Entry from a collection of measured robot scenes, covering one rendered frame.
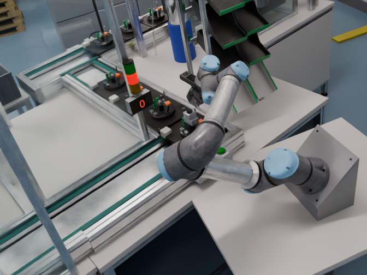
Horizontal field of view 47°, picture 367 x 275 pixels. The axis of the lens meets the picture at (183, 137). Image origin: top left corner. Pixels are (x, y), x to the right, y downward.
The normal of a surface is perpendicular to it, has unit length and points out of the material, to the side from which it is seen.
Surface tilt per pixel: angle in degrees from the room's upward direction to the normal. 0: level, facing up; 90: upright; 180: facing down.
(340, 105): 0
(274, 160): 40
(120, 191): 0
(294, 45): 90
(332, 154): 46
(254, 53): 25
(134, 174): 0
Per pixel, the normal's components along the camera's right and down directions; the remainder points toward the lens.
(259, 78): 0.23, -0.22
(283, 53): 0.63, 0.40
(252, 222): -0.16, -0.78
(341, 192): 0.37, 0.53
